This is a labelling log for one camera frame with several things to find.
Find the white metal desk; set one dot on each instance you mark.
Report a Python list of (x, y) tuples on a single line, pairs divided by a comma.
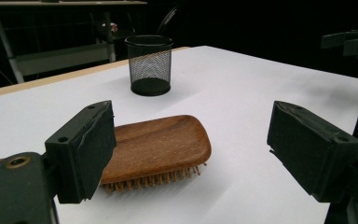
[(59, 59)]

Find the wooden hairbrush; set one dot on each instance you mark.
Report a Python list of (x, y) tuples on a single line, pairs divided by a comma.
[(155, 146)]

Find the black mesh pen holder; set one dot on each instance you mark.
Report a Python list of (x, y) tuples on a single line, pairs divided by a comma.
[(149, 74)]

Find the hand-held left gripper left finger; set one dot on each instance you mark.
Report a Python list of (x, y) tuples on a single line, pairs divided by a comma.
[(80, 152)]

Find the white table sheet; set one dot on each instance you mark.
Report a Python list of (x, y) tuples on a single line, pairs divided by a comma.
[(236, 102)]

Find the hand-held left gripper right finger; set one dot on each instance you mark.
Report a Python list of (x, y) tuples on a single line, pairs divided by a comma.
[(310, 149)]

